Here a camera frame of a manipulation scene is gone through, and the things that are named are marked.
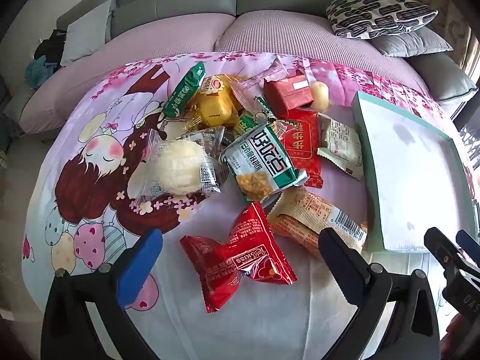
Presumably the light grey pillow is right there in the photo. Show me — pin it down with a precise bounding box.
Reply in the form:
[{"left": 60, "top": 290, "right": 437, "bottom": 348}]
[{"left": 60, "top": 0, "right": 112, "bottom": 67}]

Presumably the red foil box packet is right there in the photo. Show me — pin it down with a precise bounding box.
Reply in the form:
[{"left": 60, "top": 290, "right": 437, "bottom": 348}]
[{"left": 264, "top": 75, "right": 313, "bottom": 119}]

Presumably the black white patterned pillow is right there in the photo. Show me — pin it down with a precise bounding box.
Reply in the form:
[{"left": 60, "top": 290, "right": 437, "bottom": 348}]
[{"left": 326, "top": 0, "right": 438, "bottom": 40}]

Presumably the green stick snack packet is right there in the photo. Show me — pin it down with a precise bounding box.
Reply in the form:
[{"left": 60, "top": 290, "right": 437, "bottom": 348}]
[{"left": 163, "top": 62, "right": 205, "bottom": 119}]

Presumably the dark clothes pile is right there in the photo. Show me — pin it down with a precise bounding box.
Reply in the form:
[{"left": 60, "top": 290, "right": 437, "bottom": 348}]
[{"left": 33, "top": 28, "right": 67, "bottom": 66}]

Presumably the clear white bun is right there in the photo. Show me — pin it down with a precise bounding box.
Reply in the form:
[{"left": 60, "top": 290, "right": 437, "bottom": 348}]
[{"left": 130, "top": 126, "right": 227, "bottom": 206}]

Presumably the cream white snack packet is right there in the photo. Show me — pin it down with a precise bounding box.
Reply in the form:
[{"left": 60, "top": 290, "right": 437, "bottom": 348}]
[{"left": 317, "top": 113, "right": 364, "bottom": 180}]

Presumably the green white walnut cake packet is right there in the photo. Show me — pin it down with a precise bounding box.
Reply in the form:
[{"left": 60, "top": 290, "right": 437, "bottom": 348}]
[{"left": 220, "top": 124, "right": 308, "bottom": 203}]

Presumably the pink cartoon tablecloth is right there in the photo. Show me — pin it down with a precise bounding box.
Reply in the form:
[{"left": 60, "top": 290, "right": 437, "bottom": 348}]
[{"left": 20, "top": 52, "right": 480, "bottom": 360}]

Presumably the teal white tray box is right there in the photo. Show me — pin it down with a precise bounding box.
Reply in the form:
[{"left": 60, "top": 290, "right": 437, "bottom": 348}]
[{"left": 352, "top": 92, "right": 479, "bottom": 253}]

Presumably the red heart snack packet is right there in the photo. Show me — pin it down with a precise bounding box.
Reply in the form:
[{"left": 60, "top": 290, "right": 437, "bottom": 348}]
[{"left": 180, "top": 202, "right": 297, "bottom": 313}]

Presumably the pink sofa seat cover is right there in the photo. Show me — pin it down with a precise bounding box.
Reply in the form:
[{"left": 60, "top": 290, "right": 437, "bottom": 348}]
[{"left": 19, "top": 10, "right": 429, "bottom": 134}]

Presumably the pink wafer packet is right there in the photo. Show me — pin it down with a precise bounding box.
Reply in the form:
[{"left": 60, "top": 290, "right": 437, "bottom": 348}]
[{"left": 229, "top": 58, "right": 288, "bottom": 114}]

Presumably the teal cloth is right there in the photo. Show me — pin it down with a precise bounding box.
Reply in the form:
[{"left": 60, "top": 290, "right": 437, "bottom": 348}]
[{"left": 24, "top": 55, "right": 59, "bottom": 89}]

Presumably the yellow cake packet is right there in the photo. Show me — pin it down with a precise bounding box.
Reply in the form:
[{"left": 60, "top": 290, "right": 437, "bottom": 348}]
[{"left": 185, "top": 74, "right": 242, "bottom": 132}]

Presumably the person's hand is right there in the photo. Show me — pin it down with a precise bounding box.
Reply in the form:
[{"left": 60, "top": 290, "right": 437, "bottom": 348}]
[{"left": 440, "top": 314, "right": 480, "bottom": 360}]

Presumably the yellow jelly cup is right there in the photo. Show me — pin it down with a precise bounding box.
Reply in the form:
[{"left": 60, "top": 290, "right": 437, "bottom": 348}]
[{"left": 310, "top": 81, "right": 329, "bottom": 112}]

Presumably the beige orange biscuit packet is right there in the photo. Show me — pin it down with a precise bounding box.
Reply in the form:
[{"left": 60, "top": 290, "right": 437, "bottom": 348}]
[{"left": 267, "top": 187, "right": 368, "bottom": 258}]

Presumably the small green snack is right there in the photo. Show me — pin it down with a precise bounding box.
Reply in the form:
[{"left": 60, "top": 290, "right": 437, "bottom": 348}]
[{"left": 233, "top": 96, "right": 277, "bottom": 138}]

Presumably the red gold pastry packet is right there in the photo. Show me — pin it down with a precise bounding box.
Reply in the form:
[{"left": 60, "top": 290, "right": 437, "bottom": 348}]
[{"left": 281, "top": 109, "right": 323, "bottom": 189}]

